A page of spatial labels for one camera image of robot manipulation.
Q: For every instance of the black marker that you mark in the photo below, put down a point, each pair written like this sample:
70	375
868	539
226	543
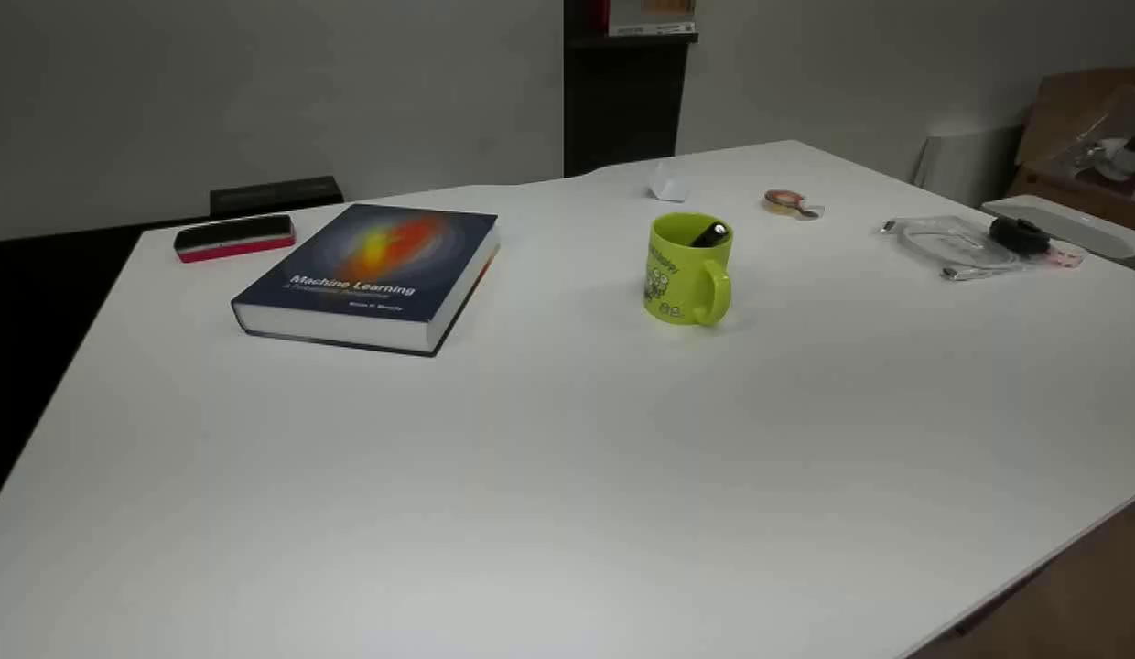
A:
713	233

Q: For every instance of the lime green mug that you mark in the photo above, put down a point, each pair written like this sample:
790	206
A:
683	279

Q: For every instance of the crumpled white paper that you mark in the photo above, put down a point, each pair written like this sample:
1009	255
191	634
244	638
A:
665	184

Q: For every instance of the dark blue hardcover book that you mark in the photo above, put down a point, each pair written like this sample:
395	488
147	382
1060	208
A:
373	273

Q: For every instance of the black shelf cabinet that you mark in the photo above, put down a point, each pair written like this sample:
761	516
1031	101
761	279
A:
624	92

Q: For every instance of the black eraser block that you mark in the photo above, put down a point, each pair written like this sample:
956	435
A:
278	196

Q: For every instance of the black and red eraser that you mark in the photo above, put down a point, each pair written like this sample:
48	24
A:
234	234

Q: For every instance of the white bin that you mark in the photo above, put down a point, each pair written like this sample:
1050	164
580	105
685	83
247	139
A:
966	157

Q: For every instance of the black power adapter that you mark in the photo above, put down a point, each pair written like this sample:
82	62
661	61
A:
1021	234

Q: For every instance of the brown cardboard box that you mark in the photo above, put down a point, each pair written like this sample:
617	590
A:
1084	139

